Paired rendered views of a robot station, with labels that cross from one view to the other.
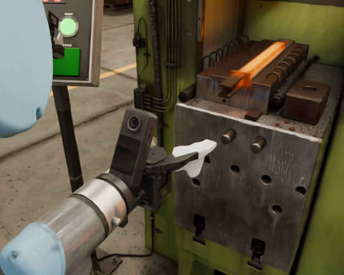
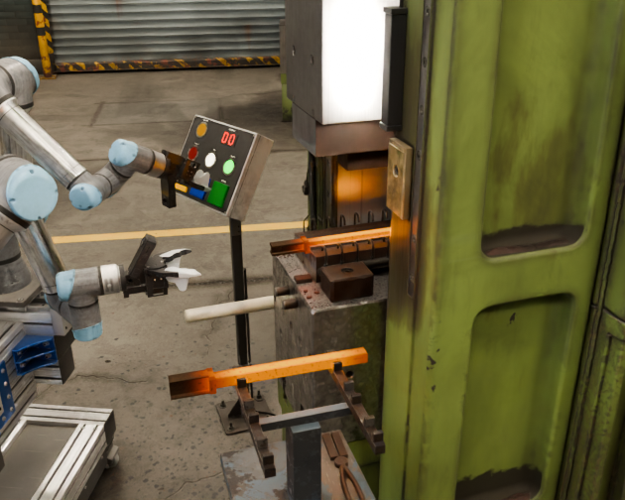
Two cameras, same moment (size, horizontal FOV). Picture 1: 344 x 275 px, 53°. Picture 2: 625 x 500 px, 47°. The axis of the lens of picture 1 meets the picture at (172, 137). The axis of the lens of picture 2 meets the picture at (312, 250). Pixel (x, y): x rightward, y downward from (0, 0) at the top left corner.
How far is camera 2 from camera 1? 1.54 m
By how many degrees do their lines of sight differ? 36
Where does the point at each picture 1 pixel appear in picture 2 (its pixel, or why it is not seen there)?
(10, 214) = (221, 336)
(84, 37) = (234, 178)
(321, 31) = not seen: hidden behind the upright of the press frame
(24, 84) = (35, 209)
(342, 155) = (389, 352)
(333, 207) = (389, 412)
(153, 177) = (146, 276)
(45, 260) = (64, 282)
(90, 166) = not seen: hidden behind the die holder
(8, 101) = (26, 212)
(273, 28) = not seen: hidden behind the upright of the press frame
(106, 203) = (106, 275)
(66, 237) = (78, 278)
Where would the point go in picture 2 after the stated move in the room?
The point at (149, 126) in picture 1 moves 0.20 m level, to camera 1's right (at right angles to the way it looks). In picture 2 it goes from (146, 245) to (199, 268)
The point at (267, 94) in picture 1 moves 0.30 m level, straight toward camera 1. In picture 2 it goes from (314, 264) to (214, 294)
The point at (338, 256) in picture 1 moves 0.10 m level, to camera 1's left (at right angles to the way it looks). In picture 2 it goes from (395, 478) to (365, 462)
